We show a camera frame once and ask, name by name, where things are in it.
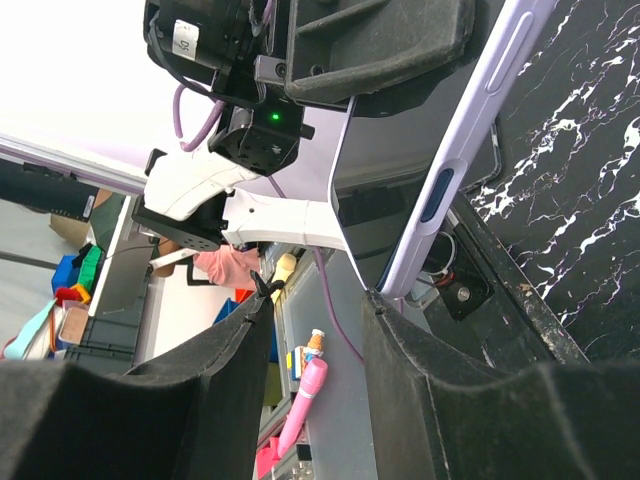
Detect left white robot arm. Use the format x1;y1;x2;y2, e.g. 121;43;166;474
133;1;476;251

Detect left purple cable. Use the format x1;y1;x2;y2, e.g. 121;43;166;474
172;82;365;364

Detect colourful toy bins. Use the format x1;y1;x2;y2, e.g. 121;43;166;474
1;243;104;360

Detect pink toy on floor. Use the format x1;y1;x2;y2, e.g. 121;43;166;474
256;329;328;479

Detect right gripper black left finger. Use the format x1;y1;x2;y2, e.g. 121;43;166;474
1;280;275;479

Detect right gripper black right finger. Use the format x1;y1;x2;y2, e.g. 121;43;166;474
362;292;639;479

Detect smartphone with black screen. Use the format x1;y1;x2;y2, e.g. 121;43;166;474
332;94;481;294

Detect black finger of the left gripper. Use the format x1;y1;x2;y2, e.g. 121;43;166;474
284;0;475;105

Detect grey phone at table edge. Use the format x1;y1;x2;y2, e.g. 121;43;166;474
459;120;503;194

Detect lilac phone case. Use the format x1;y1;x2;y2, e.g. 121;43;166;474
328;0;555;298

